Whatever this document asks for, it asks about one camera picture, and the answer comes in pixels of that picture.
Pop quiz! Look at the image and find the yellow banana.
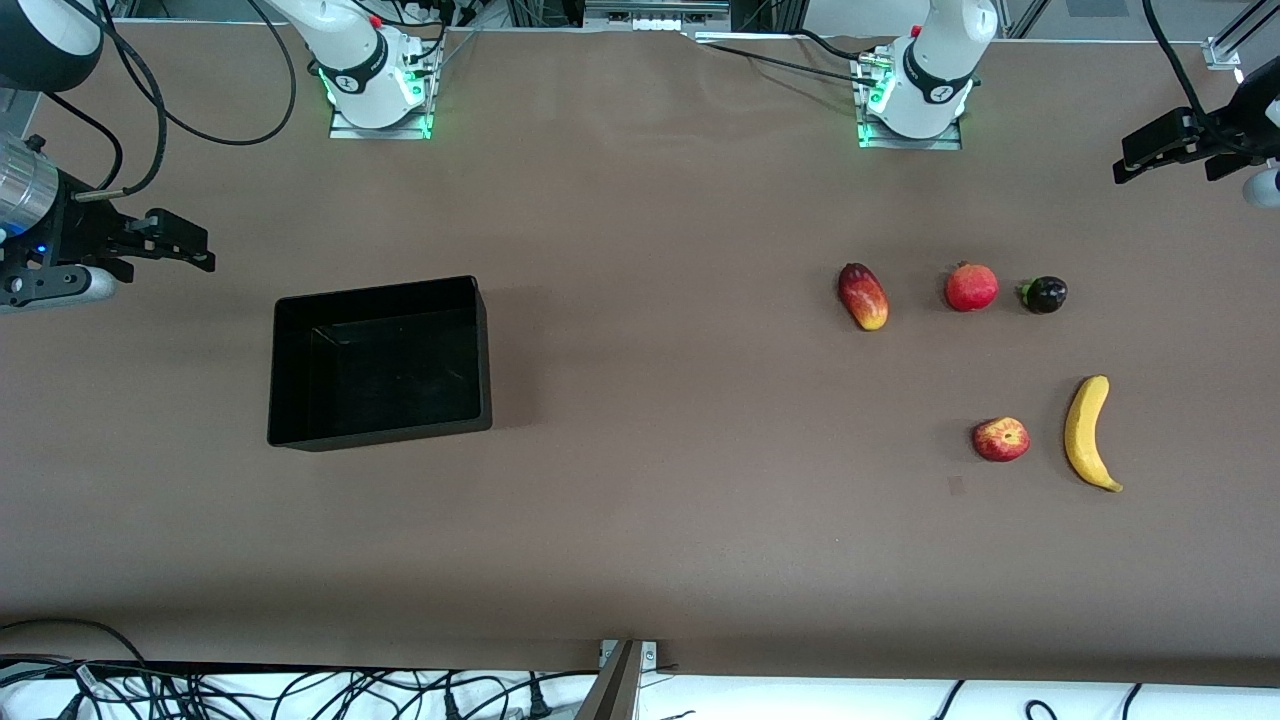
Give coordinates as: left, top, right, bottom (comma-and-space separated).
1063, 375, 1124, 494

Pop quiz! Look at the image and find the aluminium frame rail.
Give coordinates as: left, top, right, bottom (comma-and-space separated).
585, 0, 732, 32

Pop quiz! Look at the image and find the black plastic box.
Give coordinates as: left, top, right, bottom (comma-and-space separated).
267, 276, 493, 453

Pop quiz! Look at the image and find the red apple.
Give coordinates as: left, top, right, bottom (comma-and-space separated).
972, 417, 1031, 463

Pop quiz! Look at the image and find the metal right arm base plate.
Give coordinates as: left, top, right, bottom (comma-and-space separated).
328, 95, 434, 141

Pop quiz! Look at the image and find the long looping black arm cable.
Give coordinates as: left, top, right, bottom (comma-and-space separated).
95, 0, 299, 147

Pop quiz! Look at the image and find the red pomegranate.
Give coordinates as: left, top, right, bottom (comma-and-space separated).
945, 261, 1000, 313

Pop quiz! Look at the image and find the aluminium corner profile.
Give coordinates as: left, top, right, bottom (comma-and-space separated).
1204, 0, 1280, 71

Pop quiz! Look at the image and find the black cable with metal plug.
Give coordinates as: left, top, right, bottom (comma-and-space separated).
88, 0, 168, 198

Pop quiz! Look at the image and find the aluminium post with bracket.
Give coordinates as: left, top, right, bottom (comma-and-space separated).
575, 639, 659, 720

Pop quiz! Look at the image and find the black cable across table edge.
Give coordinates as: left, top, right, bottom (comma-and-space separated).
690, 28, 893, 87

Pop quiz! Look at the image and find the dark purple mangosteen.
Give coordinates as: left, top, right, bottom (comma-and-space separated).
1018, 276, 1069, 315

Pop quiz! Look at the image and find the short black arm cable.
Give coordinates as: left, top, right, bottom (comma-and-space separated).
45, 90, 125, 193

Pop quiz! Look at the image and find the red yellow mango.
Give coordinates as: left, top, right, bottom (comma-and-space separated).
838, 262, 890, 332

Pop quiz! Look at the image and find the black floor cable loop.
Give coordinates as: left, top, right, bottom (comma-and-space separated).
0, 618, 151, 667

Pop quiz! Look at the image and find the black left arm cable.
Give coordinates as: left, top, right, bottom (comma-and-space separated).
1143, 0, 1263, 158

